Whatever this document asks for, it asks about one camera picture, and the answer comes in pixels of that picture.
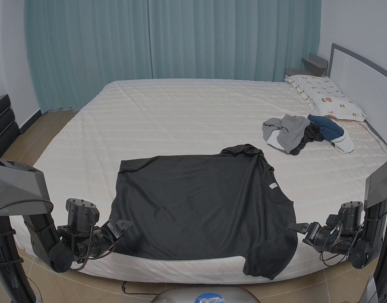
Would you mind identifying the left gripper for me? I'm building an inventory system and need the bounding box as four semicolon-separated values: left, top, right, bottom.
92;220;133;256

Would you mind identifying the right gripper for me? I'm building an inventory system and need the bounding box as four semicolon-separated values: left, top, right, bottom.
288;221;330;252

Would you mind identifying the black T-shirt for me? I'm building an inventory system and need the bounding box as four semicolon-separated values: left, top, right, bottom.
107;144;299;280

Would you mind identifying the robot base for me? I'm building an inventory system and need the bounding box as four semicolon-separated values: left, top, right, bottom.
149;287;254;303

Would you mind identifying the pile of clothes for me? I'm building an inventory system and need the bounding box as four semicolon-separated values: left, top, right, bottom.
262;114;355;156

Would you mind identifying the bed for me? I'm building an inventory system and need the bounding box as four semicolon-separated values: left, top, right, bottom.
15;43;387;285

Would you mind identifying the white printed pillow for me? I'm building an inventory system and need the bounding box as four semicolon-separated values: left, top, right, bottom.
284;74;368;122

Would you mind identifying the black chest of drawers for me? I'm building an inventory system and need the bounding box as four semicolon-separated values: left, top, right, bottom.
0;94;23;158

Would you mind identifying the grey bedside table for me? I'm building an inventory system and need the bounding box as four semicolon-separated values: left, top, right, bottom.
284;53;328;81

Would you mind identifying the black cable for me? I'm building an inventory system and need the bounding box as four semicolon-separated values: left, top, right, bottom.
121;281;158;296

